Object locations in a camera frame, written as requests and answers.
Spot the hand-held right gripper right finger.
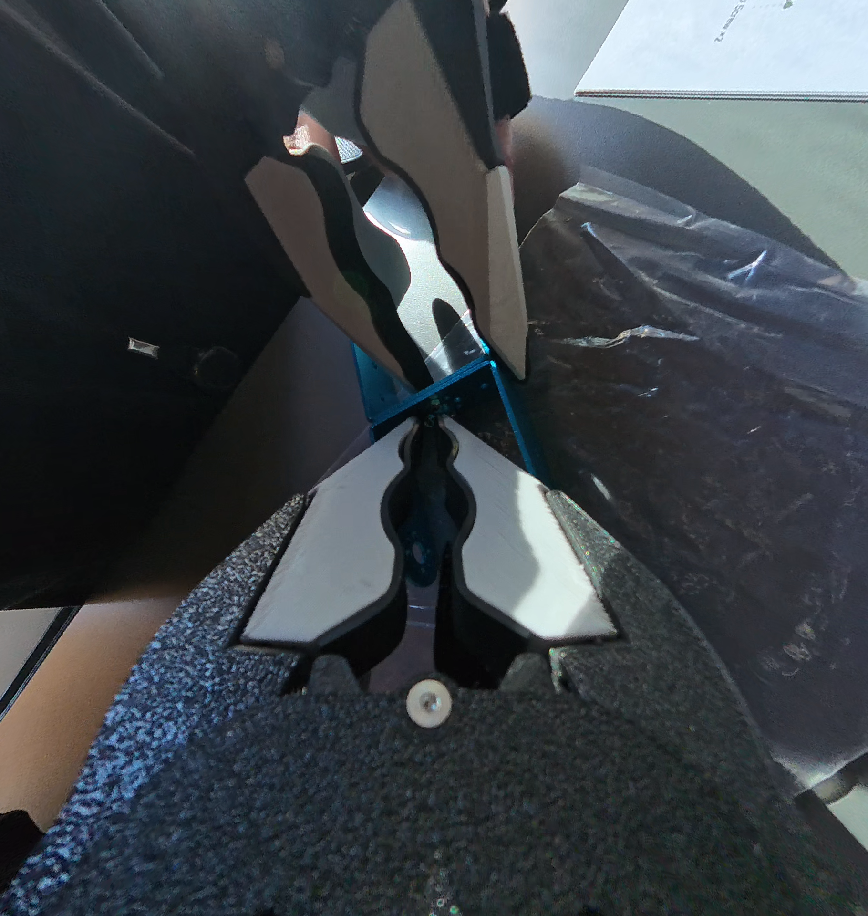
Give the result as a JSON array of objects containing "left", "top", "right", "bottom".
[{"left": 437, "top": 418, "right": 620, "bottom": 648}]

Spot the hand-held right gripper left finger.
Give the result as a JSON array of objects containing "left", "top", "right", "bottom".
[{"left": 238, "top": 418, "right": 424, "bottom": 652}]

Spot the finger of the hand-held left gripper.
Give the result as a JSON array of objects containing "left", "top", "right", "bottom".
[
  {"left": 244, "top": 144, "right": 432, "bottom": 390},
  {"left": 356, "top": 0, "right": 531, "bottom": 380}
]

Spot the blue metal bracket assembly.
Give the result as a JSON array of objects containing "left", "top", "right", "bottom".
[{"left": 351, "top": 337, "right": 549, "bottom": 588}]

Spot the person's left hand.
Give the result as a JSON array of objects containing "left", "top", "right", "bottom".
[{"left": 281, "top": 122, "right": 352, "bottom": 161}]

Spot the large clear plastic bag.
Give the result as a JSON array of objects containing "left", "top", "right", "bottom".
[{"left": 520, "top": 172, "right": 868, "bottom": 802}]

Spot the white instruction sheet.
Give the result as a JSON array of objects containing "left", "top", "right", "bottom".
[{"left": 575, "top": 0, "right": 868, "bottom": 104}]

